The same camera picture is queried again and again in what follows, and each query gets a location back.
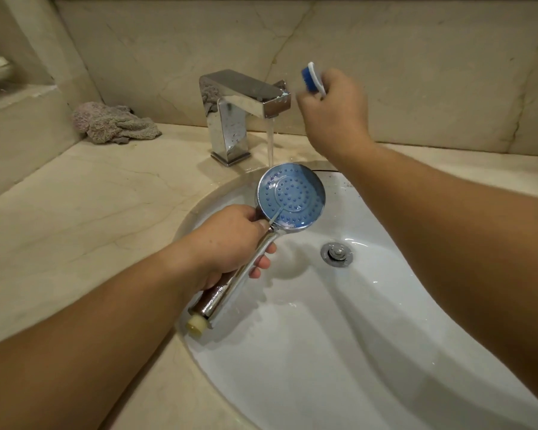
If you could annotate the person's left hand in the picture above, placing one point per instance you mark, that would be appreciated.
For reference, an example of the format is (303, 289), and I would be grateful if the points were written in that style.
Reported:
(224, 246)

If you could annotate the person's right hand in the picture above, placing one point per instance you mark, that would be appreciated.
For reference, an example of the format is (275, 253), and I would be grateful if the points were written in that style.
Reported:
(334, 112)

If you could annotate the person's left thumb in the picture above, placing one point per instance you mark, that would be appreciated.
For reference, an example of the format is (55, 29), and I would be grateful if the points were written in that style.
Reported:
(256, 219)

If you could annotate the chrome handheld shower head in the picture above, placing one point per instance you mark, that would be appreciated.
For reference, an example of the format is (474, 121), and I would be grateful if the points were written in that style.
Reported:
(278, 205)

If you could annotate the blue and white brush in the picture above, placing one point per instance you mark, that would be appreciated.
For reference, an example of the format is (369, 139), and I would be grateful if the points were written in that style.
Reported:
(313, 79)

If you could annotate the person's right forearm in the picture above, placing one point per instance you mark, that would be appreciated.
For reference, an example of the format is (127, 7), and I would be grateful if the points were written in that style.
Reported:
(461, 239)

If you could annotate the person's left forearm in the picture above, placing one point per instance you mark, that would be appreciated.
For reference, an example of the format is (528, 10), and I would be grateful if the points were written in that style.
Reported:
(78, 340)

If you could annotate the chrome sink drain stopper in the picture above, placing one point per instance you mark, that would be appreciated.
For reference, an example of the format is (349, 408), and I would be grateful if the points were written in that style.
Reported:
(337, 253)

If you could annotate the chrome square faucet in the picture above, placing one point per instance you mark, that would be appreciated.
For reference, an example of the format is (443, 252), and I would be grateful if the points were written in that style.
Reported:
(237, 109)

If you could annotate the white ceramic sink basin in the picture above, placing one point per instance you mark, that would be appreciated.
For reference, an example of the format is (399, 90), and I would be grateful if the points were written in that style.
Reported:
(349, 317)

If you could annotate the grey crumpled cloth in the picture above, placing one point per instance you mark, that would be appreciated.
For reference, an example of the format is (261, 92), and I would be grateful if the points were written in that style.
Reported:
(112, 123)

